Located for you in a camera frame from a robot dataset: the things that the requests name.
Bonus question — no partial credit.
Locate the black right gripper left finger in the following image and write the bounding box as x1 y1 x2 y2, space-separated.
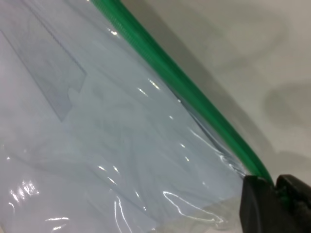
239 175 290 233

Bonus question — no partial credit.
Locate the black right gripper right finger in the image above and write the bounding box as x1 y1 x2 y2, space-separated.
276 174 311 233

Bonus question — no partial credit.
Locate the clear plastic zip bag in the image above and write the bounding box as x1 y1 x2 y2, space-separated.
0 0 274 233

